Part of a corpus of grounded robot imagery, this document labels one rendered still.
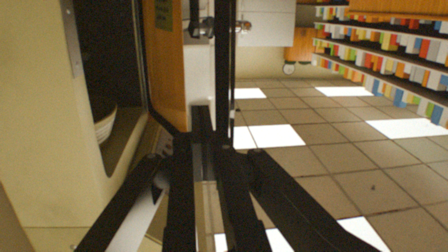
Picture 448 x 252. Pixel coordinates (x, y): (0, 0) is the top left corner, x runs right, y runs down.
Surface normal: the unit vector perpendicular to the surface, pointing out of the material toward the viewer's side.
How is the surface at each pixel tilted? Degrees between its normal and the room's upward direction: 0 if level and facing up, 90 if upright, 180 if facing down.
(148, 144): 180
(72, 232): 90
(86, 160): 90
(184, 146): 90
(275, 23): 90
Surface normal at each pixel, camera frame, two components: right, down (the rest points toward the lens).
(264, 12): 0.11, 0.41
